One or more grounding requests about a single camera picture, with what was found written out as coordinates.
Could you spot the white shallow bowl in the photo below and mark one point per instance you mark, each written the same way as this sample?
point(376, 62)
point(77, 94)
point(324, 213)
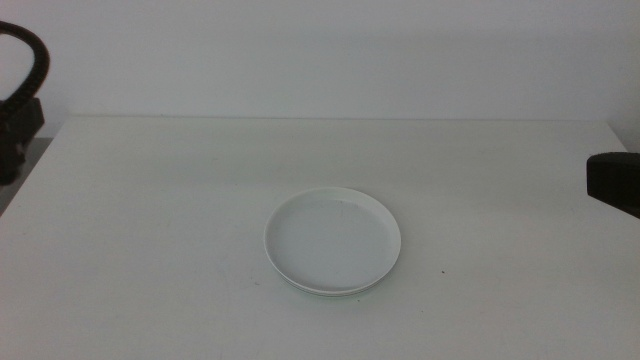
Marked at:
point(332, 242)

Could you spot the gray shallow bowl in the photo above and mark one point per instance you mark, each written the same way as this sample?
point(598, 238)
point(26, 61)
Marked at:
point(330, 294)

